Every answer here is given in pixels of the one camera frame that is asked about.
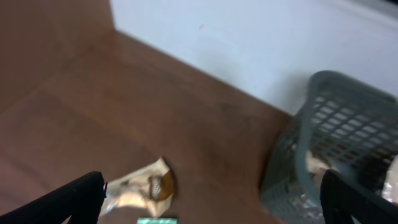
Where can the teal white small packet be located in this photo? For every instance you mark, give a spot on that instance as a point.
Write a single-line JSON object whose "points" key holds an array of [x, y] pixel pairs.
{"points": [[157, 221]]}

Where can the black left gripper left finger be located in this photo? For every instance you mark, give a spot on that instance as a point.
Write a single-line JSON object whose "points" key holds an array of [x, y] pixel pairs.
{"points": [[79, 201]]}

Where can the grey plastic mesh basket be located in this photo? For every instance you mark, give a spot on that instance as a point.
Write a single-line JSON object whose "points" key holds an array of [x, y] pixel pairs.
{"points": [[352, 124]]}

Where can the brown cardboard panel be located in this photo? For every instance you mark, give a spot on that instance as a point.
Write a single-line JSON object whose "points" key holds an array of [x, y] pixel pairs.
{"points": [[39, 37]]}

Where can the beige brown snack bag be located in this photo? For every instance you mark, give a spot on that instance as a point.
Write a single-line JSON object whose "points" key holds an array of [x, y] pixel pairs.
{"points": [[151, 187], [317, 165]]}

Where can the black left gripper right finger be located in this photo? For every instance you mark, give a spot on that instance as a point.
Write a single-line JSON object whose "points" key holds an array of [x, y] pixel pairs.
{"points": [[344, 201]]}

